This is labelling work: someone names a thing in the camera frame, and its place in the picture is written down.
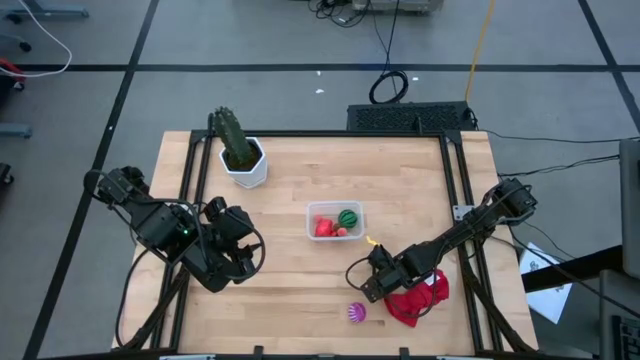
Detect crumpled red cloth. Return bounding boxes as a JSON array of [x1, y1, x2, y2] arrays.
[[383, 268, 451, 329]]

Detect magenta white striped toy onion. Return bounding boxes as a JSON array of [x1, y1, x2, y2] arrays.
[[347, 301, 368, 324]]

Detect red wheeled object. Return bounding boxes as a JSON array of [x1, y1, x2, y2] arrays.
[[0, 57, 26, 92]]

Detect grey equipment box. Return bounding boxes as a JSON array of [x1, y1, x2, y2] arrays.
[[351, 0, 445, 14]]

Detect black desk beam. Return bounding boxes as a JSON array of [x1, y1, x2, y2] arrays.
[[521, 243, 626, 295]]

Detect black aluminium table frame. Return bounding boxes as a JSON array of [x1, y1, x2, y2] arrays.
[[112, 128, 539, 360]]

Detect yellow cable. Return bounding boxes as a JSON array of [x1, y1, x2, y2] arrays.
[[463, 0, 497, 105]]

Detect green cactus plant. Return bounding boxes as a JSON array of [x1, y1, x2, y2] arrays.
[[212, 105, 257, 170]]

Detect clear plastic tupperware container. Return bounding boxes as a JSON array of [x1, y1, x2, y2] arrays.
[[305, 200, 366, 243]]

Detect red toy apple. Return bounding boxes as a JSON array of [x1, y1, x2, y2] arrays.
[[313, 215, 336, 239]]

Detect grey chair base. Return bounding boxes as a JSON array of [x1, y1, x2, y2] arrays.
[[4, 0, 91, 24]]

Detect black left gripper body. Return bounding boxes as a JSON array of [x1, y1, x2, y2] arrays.
[[192, 196, 264, 294]]

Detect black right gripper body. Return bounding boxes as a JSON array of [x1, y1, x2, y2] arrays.
[[367, 243, 426, 289]]

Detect white hexagonal plant pot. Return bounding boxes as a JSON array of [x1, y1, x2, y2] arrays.
[[218, 136, 269, 190]]

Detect white cable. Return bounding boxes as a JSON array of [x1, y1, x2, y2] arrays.
[[0, 0, 74, 79]]

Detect black cable with coil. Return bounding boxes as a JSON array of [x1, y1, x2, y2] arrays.
[[367, 0, 410, 106]]

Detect green striped toy watermelon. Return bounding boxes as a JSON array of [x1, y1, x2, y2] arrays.
[[337, 208, 359, 230]]

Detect black computer case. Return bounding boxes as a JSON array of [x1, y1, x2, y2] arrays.
[[346, 101, 475, 134]]

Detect thin black floor cable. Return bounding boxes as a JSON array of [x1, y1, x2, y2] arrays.
[[482, 128, 640, 146], [498, 154, 621, 179]]

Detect grey monitor housing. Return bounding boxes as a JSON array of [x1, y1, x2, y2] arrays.
[[618, 138, 640, 280]]

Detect white printed paper sheet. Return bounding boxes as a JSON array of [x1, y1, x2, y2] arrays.
[[518, 242, 575, 325]]

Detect tangled black cables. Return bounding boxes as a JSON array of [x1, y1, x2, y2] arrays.
[[307, 0, 362, 29]]

